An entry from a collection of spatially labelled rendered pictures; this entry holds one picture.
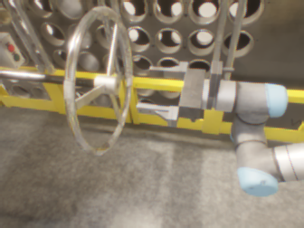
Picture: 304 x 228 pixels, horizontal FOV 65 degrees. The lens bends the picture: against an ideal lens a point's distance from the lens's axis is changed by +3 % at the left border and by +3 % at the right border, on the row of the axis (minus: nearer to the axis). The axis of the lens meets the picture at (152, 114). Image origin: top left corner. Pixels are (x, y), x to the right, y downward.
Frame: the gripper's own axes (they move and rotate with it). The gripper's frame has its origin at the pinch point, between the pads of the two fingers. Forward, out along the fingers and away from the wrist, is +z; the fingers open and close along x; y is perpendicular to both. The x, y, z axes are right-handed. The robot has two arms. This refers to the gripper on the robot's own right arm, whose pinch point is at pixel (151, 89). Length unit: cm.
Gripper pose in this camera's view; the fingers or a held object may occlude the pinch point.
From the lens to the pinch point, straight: 61.4
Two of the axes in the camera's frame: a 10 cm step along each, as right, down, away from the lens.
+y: 1.0, 6.1, 7.9
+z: -9.7, -1.2, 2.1
